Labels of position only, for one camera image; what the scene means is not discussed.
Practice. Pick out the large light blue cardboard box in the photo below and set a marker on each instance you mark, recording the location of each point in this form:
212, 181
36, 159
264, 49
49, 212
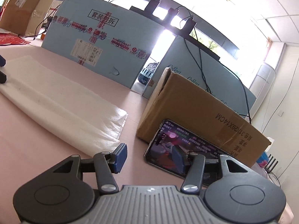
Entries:
126, 28

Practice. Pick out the dark bag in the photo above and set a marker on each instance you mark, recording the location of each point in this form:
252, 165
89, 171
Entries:
147, 74

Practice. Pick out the red paper cutting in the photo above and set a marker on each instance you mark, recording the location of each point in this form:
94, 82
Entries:
11, 39

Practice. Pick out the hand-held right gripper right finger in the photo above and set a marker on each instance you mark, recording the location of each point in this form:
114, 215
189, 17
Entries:
178, 161

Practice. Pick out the black smartphone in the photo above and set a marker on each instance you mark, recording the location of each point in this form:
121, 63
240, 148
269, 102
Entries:
161, 144

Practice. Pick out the black power adapter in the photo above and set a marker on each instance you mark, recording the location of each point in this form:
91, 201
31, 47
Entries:
153, 4
172, 13

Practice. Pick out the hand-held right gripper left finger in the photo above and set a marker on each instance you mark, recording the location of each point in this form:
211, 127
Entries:
120, 155

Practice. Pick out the open brown cardboard box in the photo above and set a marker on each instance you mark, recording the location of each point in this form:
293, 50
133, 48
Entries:
191, 107

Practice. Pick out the white air conditioner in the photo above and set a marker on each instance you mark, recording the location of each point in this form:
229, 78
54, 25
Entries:
262, 79

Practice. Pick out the white cloth towel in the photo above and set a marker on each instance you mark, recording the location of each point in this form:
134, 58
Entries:
58, 102

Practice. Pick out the black router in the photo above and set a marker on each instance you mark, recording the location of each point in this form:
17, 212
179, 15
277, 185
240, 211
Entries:
272, 164

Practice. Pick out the taped brown cardboard box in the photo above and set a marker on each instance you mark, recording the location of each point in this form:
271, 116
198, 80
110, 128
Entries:
21, 11

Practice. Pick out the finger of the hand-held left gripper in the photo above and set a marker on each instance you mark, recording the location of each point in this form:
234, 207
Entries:
2, 61
2, 77

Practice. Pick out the narrow light blue cardboard box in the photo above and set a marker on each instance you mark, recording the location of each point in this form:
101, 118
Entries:
186, 58

